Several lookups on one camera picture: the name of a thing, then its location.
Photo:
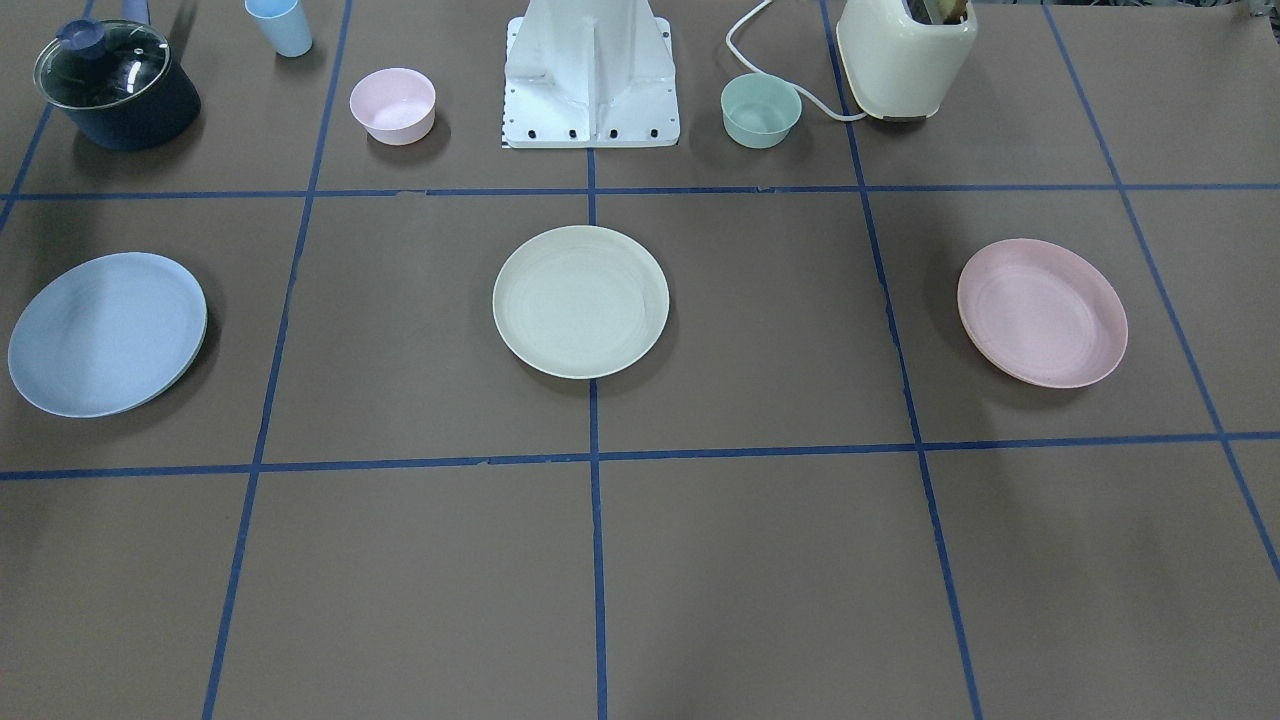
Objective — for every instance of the pink plate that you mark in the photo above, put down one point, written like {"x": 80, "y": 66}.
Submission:
{"x": 1042, "y": 314}

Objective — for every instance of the light blue plate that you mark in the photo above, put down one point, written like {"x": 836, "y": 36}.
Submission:
{"x": 108, "y": 335}

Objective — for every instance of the cream plate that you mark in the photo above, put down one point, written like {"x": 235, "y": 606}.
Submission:
{"x": 580, "y": 302}

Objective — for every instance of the green bowl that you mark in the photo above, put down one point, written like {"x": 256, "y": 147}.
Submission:
{"x": 759, "y": 110}

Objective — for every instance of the pink bowl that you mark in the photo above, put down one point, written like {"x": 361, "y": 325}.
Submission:
{"x": 396, "y": 106}

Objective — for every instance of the cream toaster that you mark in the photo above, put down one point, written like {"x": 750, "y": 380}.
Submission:
{"x": 901, "y": 57}

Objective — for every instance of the light blue cup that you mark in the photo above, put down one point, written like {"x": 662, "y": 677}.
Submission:
{"x": 284, "y": 24}

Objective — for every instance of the dark blue pot with lid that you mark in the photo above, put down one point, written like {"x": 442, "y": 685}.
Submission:
{"x": 118, "y": 79}

